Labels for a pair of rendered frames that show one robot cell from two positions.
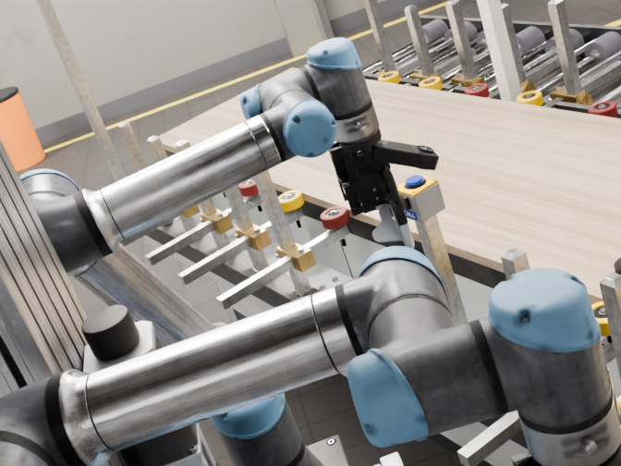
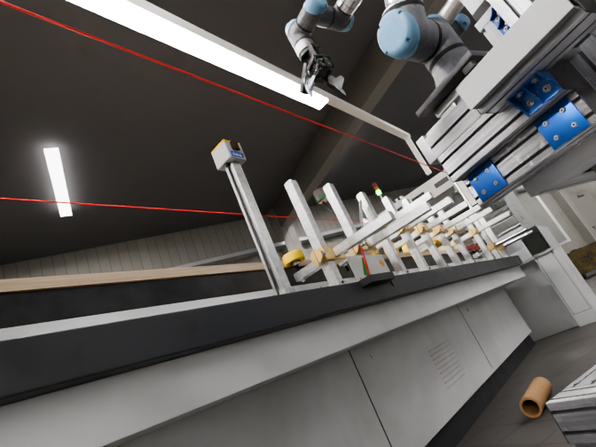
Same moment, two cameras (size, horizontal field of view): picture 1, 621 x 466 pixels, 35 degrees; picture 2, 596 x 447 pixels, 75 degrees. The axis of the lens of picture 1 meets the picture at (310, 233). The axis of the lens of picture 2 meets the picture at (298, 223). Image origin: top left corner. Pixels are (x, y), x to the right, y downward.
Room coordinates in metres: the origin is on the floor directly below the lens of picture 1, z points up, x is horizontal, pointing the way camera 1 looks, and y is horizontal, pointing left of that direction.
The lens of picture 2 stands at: (2.31, 0.72, 0.49)
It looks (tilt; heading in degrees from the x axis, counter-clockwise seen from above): 21 degrees up; 240
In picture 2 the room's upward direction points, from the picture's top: 24 degrees counter-clockwise
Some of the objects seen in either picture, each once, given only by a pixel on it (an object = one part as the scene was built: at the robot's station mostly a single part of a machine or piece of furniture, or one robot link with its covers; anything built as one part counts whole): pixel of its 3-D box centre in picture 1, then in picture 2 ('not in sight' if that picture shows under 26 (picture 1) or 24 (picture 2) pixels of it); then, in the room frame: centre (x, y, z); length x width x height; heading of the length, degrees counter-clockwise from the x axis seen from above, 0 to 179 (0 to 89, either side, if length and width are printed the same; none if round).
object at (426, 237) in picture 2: not in sight; (425, 236); (0.73, -0.77, 0.90); 0.03 x 0.03 x 0.48; 25
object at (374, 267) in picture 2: not in sight; (371, 267); (1.43, -0.42, 0.75); 0.26 x 0.01 x 0.10; 25
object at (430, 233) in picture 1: (449, 300); (256, 226); (1.87, -0.24, 0.92); 0.05 x 0.04 x 0.45; 25
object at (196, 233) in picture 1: (206, 228); not in sight; (2.94, 0.31, 0.84); 0.43 x 0.03 x 0.04; 115
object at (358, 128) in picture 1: (354, 124); (307, 50); (1.47, -0.12, 1.54); 0.08 x 0.08 x 0.05
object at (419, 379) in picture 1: (421, 374); (454, 28); (0.66, -0.05, 1.61); 0.11 x 0.11 x 0.08; 84
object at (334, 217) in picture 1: (338, 227); not in sight; (2.57, -0.08, 0.85); 0.08 x 0.08 x 0.11
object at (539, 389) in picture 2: not in sight; (537, 396); (0.76, -0.65, 0.04); 0.30 x 0.08 x 0.08; 25
